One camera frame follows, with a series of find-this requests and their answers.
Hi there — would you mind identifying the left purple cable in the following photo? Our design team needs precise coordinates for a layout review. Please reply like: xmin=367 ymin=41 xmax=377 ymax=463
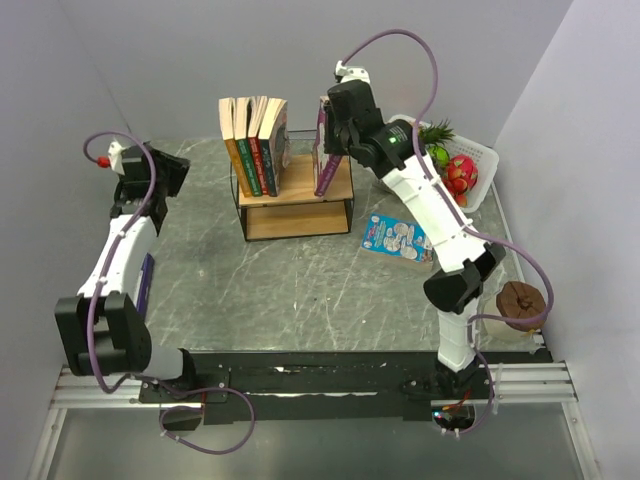
xmin=82 ymin=131 xmax=157 ymax=395

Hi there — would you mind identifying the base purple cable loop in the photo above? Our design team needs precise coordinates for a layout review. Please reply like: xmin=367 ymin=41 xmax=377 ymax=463
xmin=158 ymin=387 xmax=256 ymax=455

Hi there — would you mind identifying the orange Treehouse book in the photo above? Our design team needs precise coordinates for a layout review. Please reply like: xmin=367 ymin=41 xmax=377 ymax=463
xmin=218 ymin=97 xmax=252 ymax=197

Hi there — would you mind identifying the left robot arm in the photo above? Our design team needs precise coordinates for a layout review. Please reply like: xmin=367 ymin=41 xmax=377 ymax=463
xmin=54 ymin=140 xmax=198 ymax=402

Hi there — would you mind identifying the small pineapple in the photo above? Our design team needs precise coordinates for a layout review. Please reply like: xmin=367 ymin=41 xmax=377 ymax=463
xmin=419 ymin=119 xmax=454 ymax=146

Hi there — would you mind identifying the blue cartoon book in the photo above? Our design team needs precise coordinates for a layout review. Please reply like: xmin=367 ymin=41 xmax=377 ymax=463
xmin=360 ymin=213 xmax=436 ymax=272

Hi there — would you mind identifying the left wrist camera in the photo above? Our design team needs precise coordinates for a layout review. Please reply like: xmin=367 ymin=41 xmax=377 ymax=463
xmin=97 ymin=140 xmax=125 ymax=176

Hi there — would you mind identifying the purple 117-Storey Treehouse book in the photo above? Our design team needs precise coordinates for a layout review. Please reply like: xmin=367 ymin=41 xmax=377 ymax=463
xmin=312 ymin=96 xmax=342 ymax=197

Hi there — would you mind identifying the dark blue book at left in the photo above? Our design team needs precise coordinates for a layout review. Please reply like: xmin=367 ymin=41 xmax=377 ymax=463
xmin=134 ymin=254 xmax=155 ymax=318

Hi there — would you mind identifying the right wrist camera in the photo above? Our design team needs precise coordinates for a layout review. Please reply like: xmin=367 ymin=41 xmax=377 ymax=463
xmin=334 ymin=60 xmax=371 ymax=84

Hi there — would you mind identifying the green apple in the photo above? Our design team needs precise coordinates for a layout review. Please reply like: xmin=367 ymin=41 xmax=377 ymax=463
xmin=428 ymin=145 xmax=450 ymax=169

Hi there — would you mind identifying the wood and wire shelf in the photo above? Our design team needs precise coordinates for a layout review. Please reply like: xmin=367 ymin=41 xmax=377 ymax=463
xmin=231 ymin=135 xmax=355 ymax=242

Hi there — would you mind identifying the green 104-Storey Treehouse book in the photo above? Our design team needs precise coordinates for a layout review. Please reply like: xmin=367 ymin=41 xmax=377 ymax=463
xmin=234 ymin=97 xmax=262 ymax=197

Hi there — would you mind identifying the red lychee cluster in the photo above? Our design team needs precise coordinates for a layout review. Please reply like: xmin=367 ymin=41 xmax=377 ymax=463
xmin=454 ymin=192 xmax=468 ymax=208

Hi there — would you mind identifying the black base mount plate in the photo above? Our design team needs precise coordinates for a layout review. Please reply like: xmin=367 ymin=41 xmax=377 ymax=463
xmin=139 ymin=351 xmax=551 ymax=425

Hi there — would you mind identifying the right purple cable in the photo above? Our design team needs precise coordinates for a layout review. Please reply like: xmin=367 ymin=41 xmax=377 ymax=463
xmin=337 ymin=29 xmax=555 ymax=426

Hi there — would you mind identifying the red 13-Storey Treehouse book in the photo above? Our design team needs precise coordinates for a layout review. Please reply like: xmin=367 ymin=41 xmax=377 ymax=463
xmin=247 ymin=96 xmax=269 ymax=195

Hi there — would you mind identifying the white plastic fruit basket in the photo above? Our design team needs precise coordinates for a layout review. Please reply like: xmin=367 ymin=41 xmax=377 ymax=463
xmin=387 ymin=113 xmax=500 ymax=214

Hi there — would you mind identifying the aluminium rail frame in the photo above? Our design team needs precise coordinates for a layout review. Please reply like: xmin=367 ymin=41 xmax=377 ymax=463
xmin=28 ymin=364 xmax=602 ymax=479

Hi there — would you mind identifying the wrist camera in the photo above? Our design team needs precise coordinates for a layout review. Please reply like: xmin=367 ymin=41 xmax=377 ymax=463
xmin=97 ymin=140 xmax=125 ymax=176
xmin=334 ymin=60 xmax=371 ymax=84

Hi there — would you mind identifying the pink dragon fruit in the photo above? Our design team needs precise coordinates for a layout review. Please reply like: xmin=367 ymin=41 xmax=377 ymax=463
xmin=444 ymin=154 xmax=478 ymax=196

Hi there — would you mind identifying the brown round object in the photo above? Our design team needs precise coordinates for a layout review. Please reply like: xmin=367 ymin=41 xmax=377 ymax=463
xmin=483 ymin=281 xmax=546 ymax=343

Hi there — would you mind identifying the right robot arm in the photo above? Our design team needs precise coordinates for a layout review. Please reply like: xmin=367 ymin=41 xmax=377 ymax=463
xmin=324 ymin=80 xmax=505 ymax=399

